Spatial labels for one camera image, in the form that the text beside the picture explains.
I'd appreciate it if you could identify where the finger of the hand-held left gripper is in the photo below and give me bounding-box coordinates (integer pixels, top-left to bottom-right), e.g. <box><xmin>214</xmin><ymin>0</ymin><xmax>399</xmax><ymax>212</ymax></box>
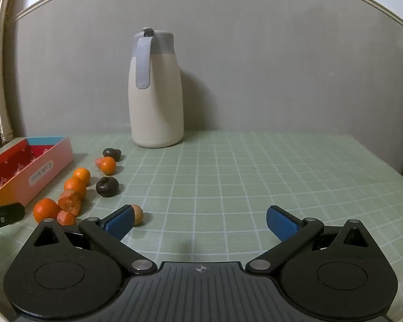
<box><xmin>0</xmin><ymin>203</ymin><xmax>26</xmax><ymax>246</ymax></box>

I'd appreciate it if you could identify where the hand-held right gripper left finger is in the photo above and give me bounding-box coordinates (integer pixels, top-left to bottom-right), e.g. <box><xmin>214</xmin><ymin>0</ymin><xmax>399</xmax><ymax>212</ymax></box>
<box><xmin>22</xmin><ymin>204</ymin><xmax>157</xmax><ymax>276</ymax></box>

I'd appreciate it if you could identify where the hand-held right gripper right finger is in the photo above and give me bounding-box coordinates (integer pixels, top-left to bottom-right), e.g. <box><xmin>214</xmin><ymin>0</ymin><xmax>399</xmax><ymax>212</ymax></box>
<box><xmin>246</xmin><ymin>205</ymin><xmax>381</xmax><ymax>276</ymax></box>

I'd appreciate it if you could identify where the small orange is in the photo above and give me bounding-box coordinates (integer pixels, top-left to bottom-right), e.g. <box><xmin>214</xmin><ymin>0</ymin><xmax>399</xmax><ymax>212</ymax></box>
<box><xmin>73</xmin><ymin>168</ymin><xmax>91</xmax><ymax>186</ymax></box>
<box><xmin>100</xmin><ymin>157</ymin><xmax>117</xmax><ymax>175</ymax></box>
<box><xmin>33</xmin><ymin>199</ymin><xmax>62</xmax><ymax>224</ymax></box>
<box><xmin>64</xmin><ymin>177</ymin><xmax>87</xmax><ymax>198</ymax></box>

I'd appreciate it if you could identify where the pink and red cardboard box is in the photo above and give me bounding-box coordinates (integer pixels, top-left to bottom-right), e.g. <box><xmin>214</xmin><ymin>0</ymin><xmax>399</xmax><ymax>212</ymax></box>
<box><xmin>0</xmin><ymin>136</ymin><xmax>74</xmax><ymax>207</ymax></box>

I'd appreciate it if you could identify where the small tan round fruit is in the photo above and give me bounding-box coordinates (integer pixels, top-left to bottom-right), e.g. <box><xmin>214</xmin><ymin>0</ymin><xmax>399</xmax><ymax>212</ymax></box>
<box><xmin>131</xmin><ymin>204</ymin><xmax>144</xmax><ymax>226</ymax></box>

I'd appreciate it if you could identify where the dark purple fruit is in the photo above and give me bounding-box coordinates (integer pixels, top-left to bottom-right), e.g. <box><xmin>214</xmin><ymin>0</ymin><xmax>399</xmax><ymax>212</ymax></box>
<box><xmin>96</xmin><ymin>176</ymin><xmax>120</xmax><ymax>198</ymax></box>
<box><xmin>103</xmin><ymin>148</ymin><xmax>122</xmax><ymax>162</ymax></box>

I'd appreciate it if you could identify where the cut orange fruit piece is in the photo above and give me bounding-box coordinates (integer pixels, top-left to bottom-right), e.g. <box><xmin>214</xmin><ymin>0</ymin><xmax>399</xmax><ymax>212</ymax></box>
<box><xmin>58</xmin><ymin>189</ymin><xmax>83</xmax><ymax>216</ymax></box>

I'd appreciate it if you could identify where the red-orange fruit piece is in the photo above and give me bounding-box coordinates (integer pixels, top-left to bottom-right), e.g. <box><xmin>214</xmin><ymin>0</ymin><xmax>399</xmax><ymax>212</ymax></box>
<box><xmin>56</xmin><ymin>210</ymin><xmax>76</xmax><ymax>226</ymax></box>

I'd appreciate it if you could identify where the green checked tablecloth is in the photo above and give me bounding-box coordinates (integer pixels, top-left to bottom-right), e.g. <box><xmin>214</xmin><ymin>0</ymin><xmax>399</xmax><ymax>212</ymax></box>
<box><xmin>0</xmin><ymin>132</ymin><xmax>403</xmax><ymax>322</ymax></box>

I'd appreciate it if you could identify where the white thermos jug grey lid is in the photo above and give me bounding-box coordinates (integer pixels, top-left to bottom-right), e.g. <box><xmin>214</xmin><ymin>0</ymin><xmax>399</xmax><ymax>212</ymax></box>
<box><xmin>128</xmin><ymin>28</ymin><xmax>185</xmax><ymax>148</ymax></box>

